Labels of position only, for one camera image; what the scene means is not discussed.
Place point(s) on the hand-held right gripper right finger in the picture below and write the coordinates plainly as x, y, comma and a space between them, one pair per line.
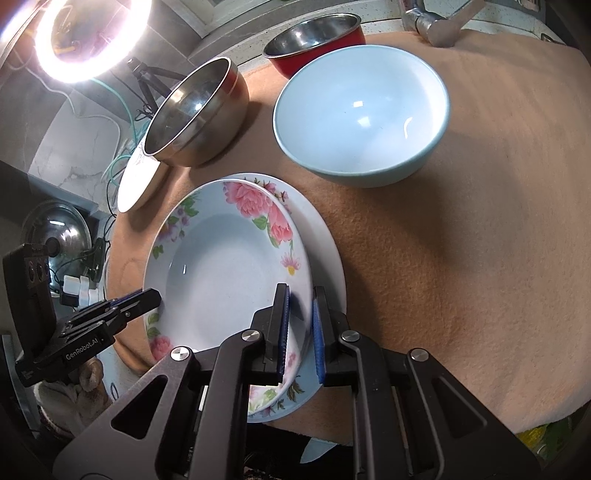
318, 341

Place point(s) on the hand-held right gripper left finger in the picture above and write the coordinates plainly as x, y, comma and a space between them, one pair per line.
284, 332

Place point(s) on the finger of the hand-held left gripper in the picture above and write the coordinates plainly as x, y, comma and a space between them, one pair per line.
134, 302

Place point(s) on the large white plate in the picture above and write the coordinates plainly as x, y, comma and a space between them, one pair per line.
323, 258

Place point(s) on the floral deep plate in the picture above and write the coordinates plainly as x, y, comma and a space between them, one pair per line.
217, 277

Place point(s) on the light blue bowl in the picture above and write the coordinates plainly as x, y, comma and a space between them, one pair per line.
360, 115

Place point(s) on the stainless steel bowl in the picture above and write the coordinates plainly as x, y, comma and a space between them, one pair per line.
314, 34

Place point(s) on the person's left hand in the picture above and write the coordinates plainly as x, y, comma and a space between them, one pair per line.
92, 378

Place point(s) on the white power plug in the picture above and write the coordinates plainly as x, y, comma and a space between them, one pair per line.
78, 288

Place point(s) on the steel pot lid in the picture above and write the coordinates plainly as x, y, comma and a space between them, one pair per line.
64, 226

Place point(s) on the pale blue plate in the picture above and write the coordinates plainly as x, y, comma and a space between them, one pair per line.
318, 450

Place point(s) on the small white plate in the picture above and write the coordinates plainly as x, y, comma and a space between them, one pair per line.
134, 184

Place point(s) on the silver steel bowl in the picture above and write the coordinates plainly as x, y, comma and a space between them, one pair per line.
198, 138

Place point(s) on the beige cloth mat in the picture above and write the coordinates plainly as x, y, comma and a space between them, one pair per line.
461, 230

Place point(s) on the black tripod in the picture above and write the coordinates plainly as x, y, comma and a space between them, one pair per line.
147, 87

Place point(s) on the yellow green cloth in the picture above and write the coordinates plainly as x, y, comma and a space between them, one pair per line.
540, 436

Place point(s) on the chrome faucet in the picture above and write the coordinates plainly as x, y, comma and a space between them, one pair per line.
438, 27

